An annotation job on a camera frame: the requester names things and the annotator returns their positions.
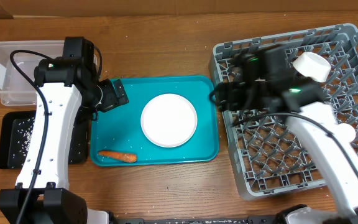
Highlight pale green bowl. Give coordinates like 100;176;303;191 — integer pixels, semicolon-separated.
293;52;331;83

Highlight white paper cup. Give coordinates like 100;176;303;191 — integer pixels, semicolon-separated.
335;123;356;142

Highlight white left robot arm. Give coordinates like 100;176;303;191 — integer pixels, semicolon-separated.
0;37;129;223

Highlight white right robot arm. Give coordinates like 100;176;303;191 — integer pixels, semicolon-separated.
209;45;358;223

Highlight grey dishwasher rack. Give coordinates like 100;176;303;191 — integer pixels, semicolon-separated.
209;23;358;200

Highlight clear plastic waste bin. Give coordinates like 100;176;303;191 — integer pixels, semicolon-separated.
0;40;64;106

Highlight teal serving tray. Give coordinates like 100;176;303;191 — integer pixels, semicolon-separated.
89;76;219;167

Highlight orange carrot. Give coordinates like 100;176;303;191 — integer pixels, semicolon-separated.
98;151;137;163

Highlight pile of rice grains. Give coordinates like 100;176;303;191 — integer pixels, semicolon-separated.
14;118;35;157

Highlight black plastic tray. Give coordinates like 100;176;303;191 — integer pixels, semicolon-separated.
0;111;90;169

